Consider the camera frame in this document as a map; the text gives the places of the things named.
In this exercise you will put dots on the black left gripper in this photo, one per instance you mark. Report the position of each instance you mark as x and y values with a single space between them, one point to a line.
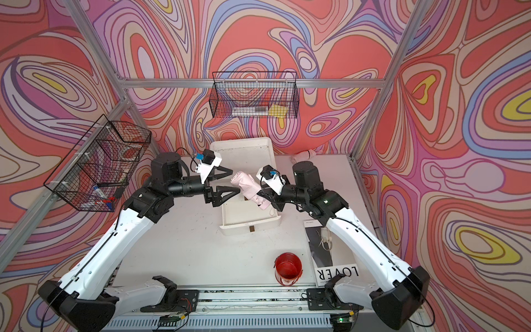
213 198

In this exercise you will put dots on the black wire basket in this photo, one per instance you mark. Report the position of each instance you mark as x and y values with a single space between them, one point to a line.
93 176
249 94

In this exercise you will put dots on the yellow item in basket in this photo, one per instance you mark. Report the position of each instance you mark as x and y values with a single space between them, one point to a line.
278 111

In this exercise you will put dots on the red metal bucket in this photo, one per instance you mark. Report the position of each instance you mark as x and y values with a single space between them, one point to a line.
288 269

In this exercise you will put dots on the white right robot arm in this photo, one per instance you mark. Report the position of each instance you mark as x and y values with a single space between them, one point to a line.
398 290

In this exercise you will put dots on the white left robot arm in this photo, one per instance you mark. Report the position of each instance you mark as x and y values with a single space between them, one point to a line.
82 297

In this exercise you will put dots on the white LOVER book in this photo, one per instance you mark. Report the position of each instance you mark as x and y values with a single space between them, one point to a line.
330 255

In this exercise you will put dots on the white drawer cabinet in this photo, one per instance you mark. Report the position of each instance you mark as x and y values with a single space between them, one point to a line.
248 155

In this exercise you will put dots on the white bottom drawer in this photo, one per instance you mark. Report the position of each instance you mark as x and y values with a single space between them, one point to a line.
238 214

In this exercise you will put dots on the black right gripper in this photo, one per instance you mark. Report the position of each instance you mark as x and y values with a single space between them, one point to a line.
274 199

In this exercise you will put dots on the black wire basket back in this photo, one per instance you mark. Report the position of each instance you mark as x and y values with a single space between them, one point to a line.
249 94

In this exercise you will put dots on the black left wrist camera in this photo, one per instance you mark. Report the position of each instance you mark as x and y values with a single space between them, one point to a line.
206 162

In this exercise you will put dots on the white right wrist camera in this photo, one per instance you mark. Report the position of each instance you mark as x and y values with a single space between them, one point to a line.
272 178

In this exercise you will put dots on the black wire basket left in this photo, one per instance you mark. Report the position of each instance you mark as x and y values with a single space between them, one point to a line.
93 176

